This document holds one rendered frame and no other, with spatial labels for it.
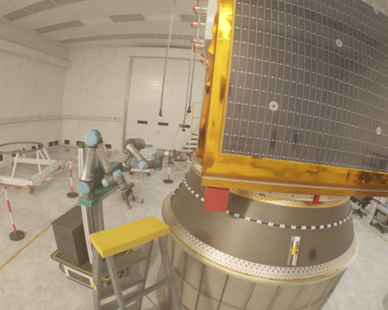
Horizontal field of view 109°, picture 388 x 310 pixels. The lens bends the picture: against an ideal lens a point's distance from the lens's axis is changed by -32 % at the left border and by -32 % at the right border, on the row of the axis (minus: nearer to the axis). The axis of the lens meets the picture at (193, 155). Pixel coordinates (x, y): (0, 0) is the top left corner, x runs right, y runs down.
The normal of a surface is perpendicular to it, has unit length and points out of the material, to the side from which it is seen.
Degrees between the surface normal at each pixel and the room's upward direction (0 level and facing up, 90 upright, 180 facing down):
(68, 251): 90
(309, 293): 90
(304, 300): 90
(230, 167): 95
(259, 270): 43
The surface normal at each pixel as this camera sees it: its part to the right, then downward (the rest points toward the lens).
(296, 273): 0.01, -0.58
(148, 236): 0.74, 0.21
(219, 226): -0.52, -0.38
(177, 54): -0.02, 0.19
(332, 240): 0.24, -0.27
